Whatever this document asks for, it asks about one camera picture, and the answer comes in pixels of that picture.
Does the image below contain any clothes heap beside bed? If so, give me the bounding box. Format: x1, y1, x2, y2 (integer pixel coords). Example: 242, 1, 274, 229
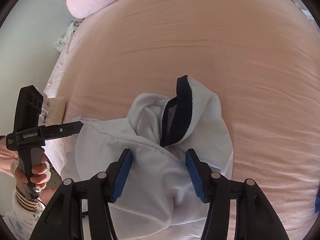
55, 19, 83, 52

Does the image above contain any crumpled white cloth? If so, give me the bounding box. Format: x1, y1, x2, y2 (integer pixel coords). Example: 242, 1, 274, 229
39, 96, 52, 120

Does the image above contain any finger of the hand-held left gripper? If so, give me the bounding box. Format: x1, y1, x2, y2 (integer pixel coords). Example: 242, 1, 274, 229
40, 121, 84, 138

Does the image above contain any white shirt with navy trim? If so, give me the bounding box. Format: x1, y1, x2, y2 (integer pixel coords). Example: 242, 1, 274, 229
60, 74, 234, 238

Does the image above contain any person's left hand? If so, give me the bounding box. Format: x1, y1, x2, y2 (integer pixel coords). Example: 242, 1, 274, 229
11, 154, 52, 190

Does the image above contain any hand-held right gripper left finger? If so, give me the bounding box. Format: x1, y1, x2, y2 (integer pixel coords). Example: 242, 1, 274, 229
30, 148, 133, 240

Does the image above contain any cream cloth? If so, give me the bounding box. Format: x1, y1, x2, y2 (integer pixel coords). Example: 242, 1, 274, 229
47, 97, 67, 122

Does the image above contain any pink bed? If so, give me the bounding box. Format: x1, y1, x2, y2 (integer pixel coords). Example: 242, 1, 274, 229
42, 0, 320, 240

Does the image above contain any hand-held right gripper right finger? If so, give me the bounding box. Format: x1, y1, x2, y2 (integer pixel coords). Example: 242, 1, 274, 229
185, 148, 290, 240

